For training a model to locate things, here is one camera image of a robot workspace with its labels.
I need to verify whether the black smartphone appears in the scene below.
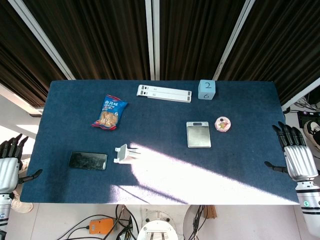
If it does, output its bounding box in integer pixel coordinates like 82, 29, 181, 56
68, 151, 109, 171

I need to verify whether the blue snack bag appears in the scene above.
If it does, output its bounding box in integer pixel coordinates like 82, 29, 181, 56
91, 94, 129, 131

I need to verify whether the orange box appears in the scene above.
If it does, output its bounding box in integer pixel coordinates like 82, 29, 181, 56
88, 218, 116, 235

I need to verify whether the white phone stand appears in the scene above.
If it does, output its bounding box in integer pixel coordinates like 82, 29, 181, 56
113, 143, 141, 165

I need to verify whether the silver digital scale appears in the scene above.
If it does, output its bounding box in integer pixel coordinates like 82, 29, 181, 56
186, 121, 212, 149

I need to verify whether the black cable bundle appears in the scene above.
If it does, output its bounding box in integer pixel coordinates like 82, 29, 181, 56
56, 204, 140, 240

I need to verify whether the light blue number cube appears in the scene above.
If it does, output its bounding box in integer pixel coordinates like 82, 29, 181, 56
198, 79, 217, 101

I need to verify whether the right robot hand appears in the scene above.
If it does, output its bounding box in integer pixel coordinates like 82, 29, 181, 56
264, 121, 319, 182

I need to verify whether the beige shoe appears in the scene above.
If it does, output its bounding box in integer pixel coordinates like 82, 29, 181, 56
10, 159, 34, 214

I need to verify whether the black and white sneaker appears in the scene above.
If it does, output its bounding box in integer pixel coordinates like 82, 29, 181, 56
303, 120, 320, 154

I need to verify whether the blue table mat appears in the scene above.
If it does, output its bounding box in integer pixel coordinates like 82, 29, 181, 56
19, 79, 300, 206

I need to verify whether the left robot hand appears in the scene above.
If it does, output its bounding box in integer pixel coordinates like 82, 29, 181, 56
0, 133, 43, 194

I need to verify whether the pink round toy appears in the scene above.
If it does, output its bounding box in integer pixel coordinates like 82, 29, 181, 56
214, 116, 232, 133

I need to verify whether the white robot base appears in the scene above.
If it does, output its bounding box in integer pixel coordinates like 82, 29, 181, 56
136, 210, 179, 240

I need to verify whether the white long bar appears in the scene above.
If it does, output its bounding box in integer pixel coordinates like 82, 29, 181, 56
136, 84, 193, 104

